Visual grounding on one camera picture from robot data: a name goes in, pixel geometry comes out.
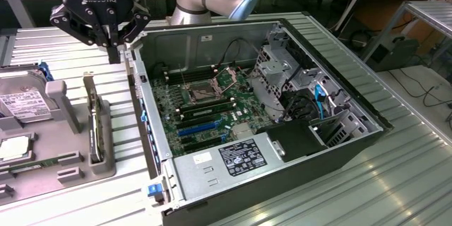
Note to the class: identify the NVIDIA graphics card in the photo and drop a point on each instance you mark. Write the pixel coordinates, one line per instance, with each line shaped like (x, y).
(95, 130)

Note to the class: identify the grey card retention bar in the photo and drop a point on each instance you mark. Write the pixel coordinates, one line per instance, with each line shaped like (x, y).
(136, 46)

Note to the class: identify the black RAM slot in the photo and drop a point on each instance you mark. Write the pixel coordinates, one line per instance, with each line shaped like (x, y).
(189, 73)
(191, 76)
(191, 79)
(188, 70)

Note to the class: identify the thin locking lever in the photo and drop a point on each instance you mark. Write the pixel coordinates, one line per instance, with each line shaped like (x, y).
(183, 76)

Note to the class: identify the green motherboard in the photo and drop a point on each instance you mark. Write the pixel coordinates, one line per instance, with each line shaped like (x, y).
(165, 96)

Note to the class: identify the hard disk with blue carrier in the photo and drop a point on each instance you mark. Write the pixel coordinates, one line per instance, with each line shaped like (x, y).
(24, 101)

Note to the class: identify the CPU socket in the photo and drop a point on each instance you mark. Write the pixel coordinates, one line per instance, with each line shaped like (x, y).
(203, 93)

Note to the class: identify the metal socket cover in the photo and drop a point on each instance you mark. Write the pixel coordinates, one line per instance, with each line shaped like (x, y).
(225, 79)

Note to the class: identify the RAM stick with label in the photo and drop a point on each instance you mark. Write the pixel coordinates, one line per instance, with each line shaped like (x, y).
(208, 108)

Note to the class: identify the perforated silver disk bay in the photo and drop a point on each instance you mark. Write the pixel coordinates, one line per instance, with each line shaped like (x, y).
(275, 70)

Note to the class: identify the blue expansion slot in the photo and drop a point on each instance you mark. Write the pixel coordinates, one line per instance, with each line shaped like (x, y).
(197, 128)

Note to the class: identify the grey parts rack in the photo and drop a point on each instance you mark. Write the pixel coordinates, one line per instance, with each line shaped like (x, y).
(67, 141)

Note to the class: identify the long black expansion slot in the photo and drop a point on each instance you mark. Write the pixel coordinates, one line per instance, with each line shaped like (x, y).
(203, 148)
(191, 141)

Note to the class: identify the silver CPU chip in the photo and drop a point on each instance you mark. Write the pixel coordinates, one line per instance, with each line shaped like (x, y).
(12, 148)

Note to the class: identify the silver chipset heatsink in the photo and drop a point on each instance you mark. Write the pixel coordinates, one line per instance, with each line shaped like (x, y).
(241, 130)

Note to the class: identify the green RAM stick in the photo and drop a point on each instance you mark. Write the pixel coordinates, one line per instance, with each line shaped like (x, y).
(35, 166)

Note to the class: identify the silver power supply unit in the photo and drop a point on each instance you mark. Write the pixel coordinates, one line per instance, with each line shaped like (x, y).
(201, 173)

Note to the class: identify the black plastic cover box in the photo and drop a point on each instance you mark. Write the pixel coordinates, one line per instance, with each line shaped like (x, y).
(292, 141)

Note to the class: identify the blue case latch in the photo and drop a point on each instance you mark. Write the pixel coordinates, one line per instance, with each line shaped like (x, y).
(155, 190)

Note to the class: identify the slotted silver disk bay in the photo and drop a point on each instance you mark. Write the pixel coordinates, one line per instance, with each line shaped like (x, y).
(339, 130)

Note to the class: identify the dark grey machine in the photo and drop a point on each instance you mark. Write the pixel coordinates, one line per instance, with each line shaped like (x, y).
(392, 51)

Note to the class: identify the open black PC case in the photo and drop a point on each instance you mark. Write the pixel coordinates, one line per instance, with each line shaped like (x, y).
(247, 197)

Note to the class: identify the aluminium profile frame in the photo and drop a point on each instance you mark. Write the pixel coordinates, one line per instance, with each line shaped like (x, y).
(8, 46)

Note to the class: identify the aluminium frame table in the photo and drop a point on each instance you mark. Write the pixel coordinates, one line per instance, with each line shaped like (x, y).
(433, 11)

